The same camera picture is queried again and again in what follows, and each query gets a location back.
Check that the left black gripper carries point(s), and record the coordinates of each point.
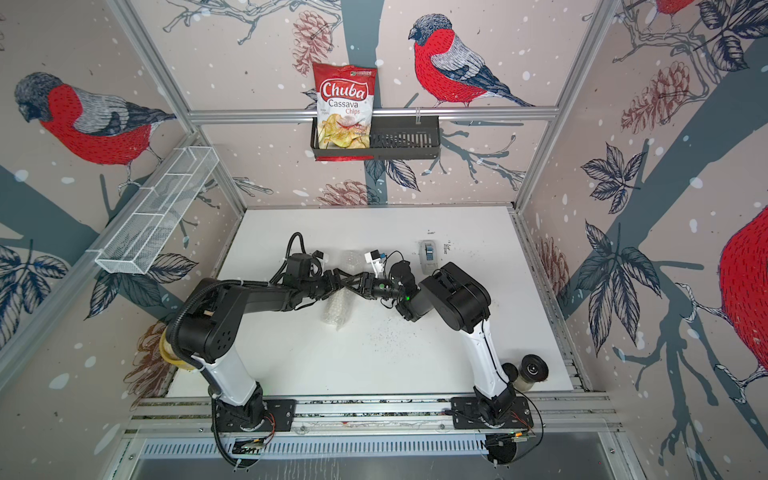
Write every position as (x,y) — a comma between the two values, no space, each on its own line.
(334,286)

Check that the clear bubble wrap sheet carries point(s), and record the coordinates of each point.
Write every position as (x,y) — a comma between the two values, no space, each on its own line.
(338,312)

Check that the small grey white device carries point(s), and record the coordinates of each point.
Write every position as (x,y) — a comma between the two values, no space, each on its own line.
(428,256)

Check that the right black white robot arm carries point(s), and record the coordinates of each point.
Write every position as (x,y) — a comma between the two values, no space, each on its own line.
(464,306)

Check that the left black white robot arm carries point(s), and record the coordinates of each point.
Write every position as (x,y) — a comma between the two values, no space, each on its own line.
(204,331)

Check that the black lidded cup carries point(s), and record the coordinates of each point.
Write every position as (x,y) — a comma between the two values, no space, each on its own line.
(531,370)

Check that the red Chuba cassava chips bag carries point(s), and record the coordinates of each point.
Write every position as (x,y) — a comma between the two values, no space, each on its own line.
(344,105)

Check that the yellow steamer basket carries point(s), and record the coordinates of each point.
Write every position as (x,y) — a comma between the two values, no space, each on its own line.
(169,356)

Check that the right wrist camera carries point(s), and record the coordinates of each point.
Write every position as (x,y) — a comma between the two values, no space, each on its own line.
(377,262)

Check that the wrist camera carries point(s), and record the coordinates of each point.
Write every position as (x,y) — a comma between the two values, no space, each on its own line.
(377,262)
(318,256)

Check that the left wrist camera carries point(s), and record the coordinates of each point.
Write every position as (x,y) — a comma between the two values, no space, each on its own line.
(318,256)

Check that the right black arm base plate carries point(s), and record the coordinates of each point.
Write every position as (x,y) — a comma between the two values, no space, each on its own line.
(466,415)

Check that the black wire wall basket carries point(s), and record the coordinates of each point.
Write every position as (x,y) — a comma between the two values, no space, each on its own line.
(391,138)

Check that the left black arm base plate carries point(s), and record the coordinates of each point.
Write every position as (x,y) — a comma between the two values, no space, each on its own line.
(276,415)

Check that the white wire mesh shelf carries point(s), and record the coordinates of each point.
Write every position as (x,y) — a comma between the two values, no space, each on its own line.
(140,238)

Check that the aluminium front rail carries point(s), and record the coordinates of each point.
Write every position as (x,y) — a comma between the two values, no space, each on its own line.
(341,415)

